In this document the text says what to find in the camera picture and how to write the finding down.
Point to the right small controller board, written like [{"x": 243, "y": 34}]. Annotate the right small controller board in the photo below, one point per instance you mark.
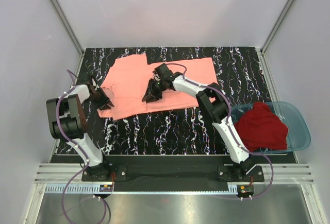
[{"x": 246, "y": 189}]

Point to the left small controller board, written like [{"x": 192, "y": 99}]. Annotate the left small controller board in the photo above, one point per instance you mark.
[{"x": 106, "y": 188}]

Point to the pink t shirt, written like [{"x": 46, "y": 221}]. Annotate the pink t shirt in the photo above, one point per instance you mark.
[{"x": 132, "y": 88}]

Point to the red t shirt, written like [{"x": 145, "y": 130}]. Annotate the red t shirt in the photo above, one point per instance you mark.
[{"x": 260, "y": 128}]

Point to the aluminium frame post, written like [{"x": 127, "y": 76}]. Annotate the aluminium frame post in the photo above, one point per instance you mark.
[
  {"x": 66, "y": 24},
  {"x": 285, "y": 10}
]

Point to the small controller board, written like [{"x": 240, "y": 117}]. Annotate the small controller board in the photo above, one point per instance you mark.
[
  {"x": 106, "y": 188},
  {"x": 246, "y": 189}
]

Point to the white slotted cable duct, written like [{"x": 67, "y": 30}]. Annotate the white slotted cable duct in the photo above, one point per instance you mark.
[{"x": 95, "y": 189}]

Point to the aluminium rail profile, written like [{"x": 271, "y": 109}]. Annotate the aluminium rail profile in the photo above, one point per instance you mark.
[{"x": 283, "y": 175}]

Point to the left aluminium frame post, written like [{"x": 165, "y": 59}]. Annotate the left aluminium frame post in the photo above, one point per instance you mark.
[{"x": 66, "y": 24}]

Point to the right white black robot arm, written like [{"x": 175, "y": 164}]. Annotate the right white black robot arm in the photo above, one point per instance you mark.
[{"x": 214, "y": 107}]

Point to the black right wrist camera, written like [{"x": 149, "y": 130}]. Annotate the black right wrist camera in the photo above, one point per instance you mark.
[{"x": 162, "y": 72}]

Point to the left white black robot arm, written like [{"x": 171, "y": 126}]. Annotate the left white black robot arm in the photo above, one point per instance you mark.
[{"x": 67, "y": 122}]

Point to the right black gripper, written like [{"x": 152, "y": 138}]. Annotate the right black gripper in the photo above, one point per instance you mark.
[{"x": 148, "y": 97}]

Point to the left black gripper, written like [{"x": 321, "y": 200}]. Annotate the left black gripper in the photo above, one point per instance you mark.
[{"x": 104, "y": 96}]

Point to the right aluminium frame post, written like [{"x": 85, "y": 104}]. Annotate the right aluminium frame post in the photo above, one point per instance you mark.
[{"x": 285, "y": 10}]

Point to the blue plastic basket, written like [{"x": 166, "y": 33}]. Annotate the blue plastic basket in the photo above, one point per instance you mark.
[{"x": 298, "y": 137}]

